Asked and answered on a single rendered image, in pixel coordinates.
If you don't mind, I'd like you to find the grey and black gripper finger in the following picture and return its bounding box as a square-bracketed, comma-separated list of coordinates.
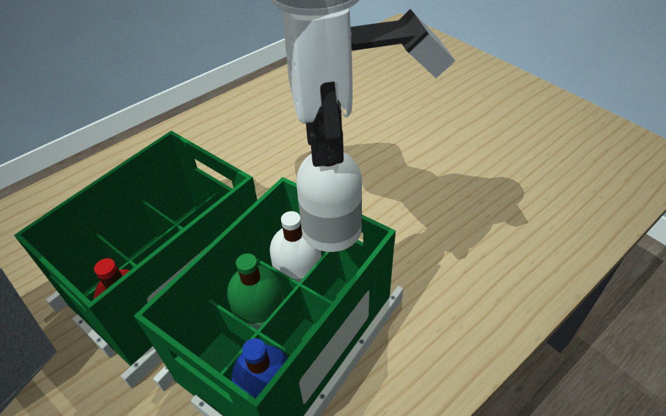
[306, 118, 324, 146]
[310, 81, 344, 167]

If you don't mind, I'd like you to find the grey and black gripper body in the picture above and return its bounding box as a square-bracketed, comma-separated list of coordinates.
[270, 0, 359, 124]

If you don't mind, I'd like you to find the white bottle with grey band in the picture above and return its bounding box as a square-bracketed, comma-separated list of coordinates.
[296, 152, 362, 252]

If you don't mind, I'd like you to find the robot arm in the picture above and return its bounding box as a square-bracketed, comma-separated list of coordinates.
[275, 0, 455, 78]

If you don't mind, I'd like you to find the blue bottle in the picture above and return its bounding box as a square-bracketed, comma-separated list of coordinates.
[231, 339, 288, 398]

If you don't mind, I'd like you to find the green plastic bottle crate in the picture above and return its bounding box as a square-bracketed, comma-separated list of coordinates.
[14, 131, 257, 366]
[134, 177, 396, 416]

